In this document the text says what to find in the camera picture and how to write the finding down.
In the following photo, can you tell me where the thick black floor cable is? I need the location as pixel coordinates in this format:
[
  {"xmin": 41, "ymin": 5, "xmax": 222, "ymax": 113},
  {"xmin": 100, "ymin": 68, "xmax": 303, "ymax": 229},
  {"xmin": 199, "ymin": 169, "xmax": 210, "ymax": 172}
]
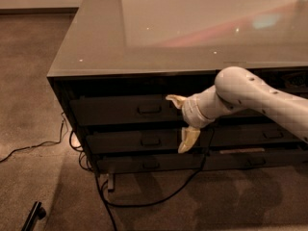
[{"xmin": 68, "ymin": 130, "xmax": 213, "ymax": 231}]

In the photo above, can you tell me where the grey drawer cabinet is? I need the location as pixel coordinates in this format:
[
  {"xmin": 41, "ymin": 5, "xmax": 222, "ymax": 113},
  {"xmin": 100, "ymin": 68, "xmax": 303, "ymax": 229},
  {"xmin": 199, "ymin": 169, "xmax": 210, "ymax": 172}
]
[{"xmin": 46, "ymin": 0, "xmax": 308, "ymax": 193}]

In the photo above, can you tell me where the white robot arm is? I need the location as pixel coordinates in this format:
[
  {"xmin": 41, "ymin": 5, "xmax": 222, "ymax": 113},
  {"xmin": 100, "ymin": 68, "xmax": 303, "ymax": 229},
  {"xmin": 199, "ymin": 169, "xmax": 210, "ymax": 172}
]
[{"xmin": 167, "ymin": 66, "xmax": 308, "ymax": 153}]

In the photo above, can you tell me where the black object on floor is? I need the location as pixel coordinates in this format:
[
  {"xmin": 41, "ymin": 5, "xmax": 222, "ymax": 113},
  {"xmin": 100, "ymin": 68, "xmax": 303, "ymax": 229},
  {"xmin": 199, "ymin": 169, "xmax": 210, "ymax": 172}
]
[{"xmin": 21, "ymin": 201, "xmax": 46, "ymax": 231}]

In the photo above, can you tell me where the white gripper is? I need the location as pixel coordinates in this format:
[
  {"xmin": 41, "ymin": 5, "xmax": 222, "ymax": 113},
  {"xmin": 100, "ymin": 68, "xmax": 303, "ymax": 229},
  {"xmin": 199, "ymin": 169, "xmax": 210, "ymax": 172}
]
[{"xmin": 166, "ymin": 93, "xmax": 216, "ymax": 153}]

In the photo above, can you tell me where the thin black floor cable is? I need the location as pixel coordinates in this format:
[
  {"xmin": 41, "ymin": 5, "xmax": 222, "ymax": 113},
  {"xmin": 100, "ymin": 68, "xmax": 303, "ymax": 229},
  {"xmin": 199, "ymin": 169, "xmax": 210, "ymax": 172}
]
[{"xmin": 0, "ymin": 113, "xmax": 67, "ymax": 164}]

